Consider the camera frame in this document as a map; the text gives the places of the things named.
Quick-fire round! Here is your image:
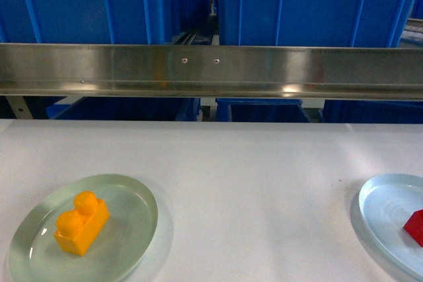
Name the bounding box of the large blue bin right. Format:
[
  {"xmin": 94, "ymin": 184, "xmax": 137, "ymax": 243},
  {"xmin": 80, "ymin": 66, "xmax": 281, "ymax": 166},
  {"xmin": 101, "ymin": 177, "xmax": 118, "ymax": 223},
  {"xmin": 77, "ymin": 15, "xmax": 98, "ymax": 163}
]
[{"xmin": 217, "ymin": 0, "xmax": 414, "ymax": 48}]

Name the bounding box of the red toy building block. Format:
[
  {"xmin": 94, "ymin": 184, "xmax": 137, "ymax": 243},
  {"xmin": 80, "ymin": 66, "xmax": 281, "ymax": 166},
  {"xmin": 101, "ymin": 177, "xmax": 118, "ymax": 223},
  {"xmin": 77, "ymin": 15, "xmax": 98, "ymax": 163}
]
[{"xmin": 403, "ymin": 209, "xmax": 423, "ymax": 247}]

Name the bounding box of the stainless steel rack rail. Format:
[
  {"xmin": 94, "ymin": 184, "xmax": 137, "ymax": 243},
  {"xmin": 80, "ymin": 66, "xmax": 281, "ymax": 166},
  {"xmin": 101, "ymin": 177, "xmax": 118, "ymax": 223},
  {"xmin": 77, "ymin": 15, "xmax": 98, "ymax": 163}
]
[{"xmin": 1, "ymin": 44, "xmax": 422, "ymax": 101}]

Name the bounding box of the large blue bin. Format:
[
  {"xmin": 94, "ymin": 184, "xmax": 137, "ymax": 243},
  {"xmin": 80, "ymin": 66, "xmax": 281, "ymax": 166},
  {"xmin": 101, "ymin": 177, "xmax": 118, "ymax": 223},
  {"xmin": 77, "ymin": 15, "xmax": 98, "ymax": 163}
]
[
  {"xmin": 1, "ymin": 0, "xmax": 173, "ymax": 44},
  {"xmin": 217, "ymin": 0, "xmax": 414, "ymax": 48}
]

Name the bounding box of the pale blue round plate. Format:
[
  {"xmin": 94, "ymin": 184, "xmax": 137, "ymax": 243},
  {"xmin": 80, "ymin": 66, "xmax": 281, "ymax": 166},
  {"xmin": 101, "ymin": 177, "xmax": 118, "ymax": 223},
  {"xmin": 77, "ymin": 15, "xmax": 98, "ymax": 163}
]
[{"xmin": 358, "ymin": 174, "xmax": 422, "ymax": 281}]

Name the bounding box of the large blue bin left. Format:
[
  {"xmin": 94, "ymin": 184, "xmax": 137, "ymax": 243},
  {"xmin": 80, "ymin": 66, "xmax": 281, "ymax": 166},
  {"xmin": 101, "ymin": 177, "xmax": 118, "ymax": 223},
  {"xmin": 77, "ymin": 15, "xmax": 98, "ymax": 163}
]
[{"xmin": 1, "ymin": 0, "xmax": 173, "ymax": 44}]

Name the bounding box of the yellow toy building block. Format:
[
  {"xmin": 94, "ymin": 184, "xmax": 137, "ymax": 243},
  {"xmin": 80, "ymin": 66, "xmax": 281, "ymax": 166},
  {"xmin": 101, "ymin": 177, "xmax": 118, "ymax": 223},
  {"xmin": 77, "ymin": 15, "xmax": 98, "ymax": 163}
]
[{"xmin": 54, "ymin": 191, "xmax": 110, "ymax": 256}]

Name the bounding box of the lower blue bin left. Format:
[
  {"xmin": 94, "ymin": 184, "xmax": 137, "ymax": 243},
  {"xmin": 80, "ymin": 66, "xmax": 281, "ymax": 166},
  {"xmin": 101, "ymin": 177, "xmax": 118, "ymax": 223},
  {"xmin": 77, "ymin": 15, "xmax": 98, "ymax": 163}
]
[{"xmin": 53, "ymin": 97, "xmax": 201, "ymax": 122}]

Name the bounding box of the pale green round plate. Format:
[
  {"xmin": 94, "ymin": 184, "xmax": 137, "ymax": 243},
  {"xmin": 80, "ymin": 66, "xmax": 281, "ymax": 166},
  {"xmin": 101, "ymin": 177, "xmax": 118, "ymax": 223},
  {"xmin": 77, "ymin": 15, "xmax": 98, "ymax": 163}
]
[{"xmin": 7, "ymin": 174, "xmax": 158, "ymax": 281}]

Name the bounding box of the lower blue bin right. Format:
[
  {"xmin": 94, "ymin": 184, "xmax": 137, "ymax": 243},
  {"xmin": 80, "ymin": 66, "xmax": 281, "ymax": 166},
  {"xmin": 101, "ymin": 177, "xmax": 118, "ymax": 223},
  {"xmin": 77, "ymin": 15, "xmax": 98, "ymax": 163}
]
[{"xmin": 215, "ymin": 98, "xmax": 320, "ymax": 123}]

